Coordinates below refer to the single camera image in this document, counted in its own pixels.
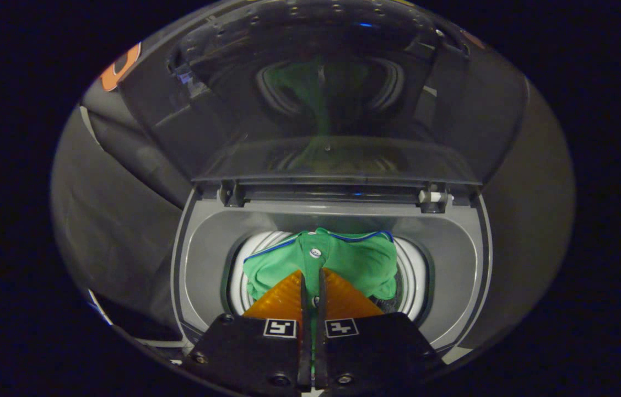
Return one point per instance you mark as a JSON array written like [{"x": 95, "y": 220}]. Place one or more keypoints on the green polo shirt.
[{"x": 354, "y": 259}]

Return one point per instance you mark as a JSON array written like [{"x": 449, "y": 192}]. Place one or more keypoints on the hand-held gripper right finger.
[{"x": 322, "y": 331}]

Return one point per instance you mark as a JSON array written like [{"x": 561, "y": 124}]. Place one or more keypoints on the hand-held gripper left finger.
[{"x": 305, "y": 331}]

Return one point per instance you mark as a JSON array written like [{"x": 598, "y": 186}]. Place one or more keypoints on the dark washing machine lid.
[{"x": 343, "y": 82}]

